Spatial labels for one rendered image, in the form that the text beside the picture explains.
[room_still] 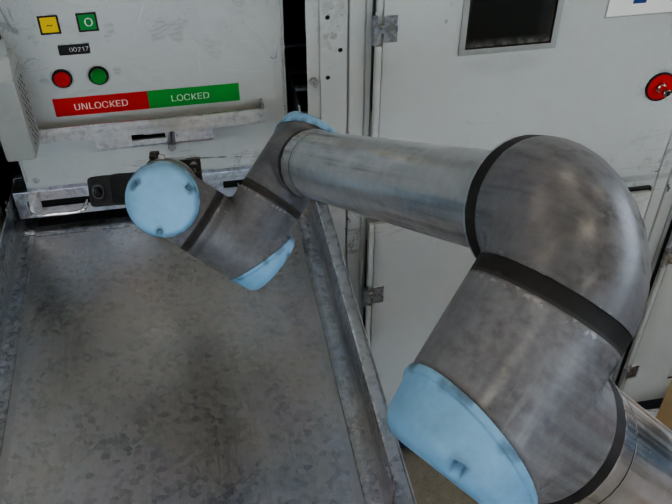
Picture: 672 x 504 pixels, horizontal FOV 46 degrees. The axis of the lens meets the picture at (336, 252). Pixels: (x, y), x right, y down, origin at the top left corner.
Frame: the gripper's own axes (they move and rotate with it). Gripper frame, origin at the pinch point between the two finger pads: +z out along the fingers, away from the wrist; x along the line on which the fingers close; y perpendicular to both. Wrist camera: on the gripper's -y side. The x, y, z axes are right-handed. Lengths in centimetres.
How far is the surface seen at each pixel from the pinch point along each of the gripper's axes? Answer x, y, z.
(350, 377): -31.7, 25.7, -21.3
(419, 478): -88, 52, 51
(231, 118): 8.8, 13.2, 7.6
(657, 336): -56, 114, 42
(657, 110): 2, 95, 8
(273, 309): -23.3, 16.0, -6.1
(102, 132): 8.5, -9.2, 7.8
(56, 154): 5.4, -18.5, 14.3
